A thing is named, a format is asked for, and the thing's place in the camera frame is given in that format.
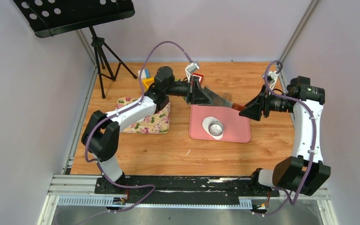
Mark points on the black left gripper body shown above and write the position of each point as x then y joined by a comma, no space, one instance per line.
181,89

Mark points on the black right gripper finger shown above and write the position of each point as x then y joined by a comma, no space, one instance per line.
254,109
261,97

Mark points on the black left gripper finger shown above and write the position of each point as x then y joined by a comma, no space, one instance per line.
195,83
200,97

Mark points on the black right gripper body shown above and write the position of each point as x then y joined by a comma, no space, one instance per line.
274,103

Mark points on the metal dough scraper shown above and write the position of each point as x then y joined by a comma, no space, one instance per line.
218,100

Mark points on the pink rectangular tray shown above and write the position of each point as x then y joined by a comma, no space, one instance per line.
236,128

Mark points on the white dough ball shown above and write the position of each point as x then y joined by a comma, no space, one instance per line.
213,127

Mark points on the wooden dough roller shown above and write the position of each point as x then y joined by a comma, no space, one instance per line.
227,96

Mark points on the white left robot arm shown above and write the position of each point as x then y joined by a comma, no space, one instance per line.
101,136

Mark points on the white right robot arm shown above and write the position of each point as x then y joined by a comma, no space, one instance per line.
304,171

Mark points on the red window toy brick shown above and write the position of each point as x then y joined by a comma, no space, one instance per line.
199,76

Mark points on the white and blue toy block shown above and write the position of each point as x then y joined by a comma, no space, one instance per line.
144,74

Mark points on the floral rectangular tray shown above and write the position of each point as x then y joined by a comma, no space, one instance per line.
158,123

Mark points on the black tripod stand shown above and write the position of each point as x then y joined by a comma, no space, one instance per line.
103,66

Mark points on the black perforated stand shelf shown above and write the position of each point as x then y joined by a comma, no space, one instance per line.
48,18

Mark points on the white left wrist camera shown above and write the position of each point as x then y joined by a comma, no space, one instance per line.
191,68

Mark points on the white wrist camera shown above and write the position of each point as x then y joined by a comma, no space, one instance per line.
191,68
272,78

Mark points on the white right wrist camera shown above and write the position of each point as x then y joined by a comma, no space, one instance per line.
272,78

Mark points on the yellow triangular toy frame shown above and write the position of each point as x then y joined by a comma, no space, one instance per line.
148,82

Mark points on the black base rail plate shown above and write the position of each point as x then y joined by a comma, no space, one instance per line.
185,190

